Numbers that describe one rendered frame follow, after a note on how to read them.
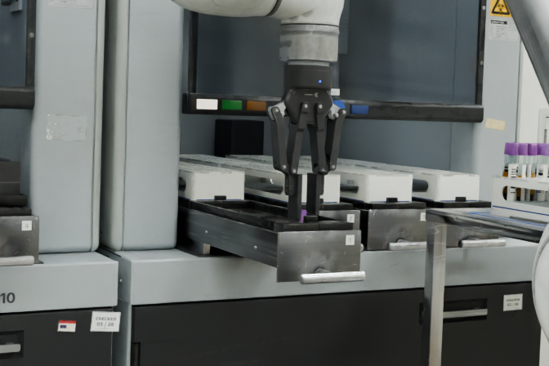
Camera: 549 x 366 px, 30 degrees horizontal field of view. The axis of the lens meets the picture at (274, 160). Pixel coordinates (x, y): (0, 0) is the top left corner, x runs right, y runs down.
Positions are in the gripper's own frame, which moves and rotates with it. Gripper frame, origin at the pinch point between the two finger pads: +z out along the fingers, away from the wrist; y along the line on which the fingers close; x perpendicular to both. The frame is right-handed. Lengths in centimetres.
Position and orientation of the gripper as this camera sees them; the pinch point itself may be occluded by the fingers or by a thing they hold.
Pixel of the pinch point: (304, 196)
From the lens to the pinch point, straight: 158.1
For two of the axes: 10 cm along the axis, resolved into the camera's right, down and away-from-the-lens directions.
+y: -8.9, 0.0, -4.6
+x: 4.6, 0.6, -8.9
